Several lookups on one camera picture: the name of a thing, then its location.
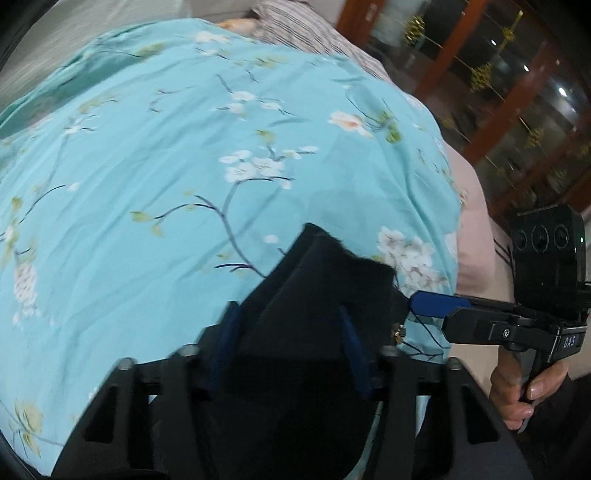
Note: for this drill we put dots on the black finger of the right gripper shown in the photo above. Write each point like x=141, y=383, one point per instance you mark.
x=476, y=327

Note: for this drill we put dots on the black camera box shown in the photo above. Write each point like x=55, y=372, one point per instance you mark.
x=549, y=256

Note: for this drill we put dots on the striped pink cloth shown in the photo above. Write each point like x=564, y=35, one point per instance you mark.
x=297, y=25

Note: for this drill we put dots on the black pants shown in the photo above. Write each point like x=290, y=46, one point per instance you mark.
x=290, y=374

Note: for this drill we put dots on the red wooden glass cabinet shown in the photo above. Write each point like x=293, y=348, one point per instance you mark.
x=504, y=88

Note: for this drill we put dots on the turquoise floral bed sheet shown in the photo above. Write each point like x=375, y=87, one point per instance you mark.
x=163, y=172

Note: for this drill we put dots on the person's right hand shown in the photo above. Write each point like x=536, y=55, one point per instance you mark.
x=515, y=402

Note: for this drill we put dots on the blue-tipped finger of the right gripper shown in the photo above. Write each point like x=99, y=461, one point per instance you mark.
x=437, y=305

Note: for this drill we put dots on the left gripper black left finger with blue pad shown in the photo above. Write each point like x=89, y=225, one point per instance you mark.
x=151, y=420

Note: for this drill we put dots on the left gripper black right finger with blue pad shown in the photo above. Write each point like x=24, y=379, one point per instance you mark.
x=434, y=421

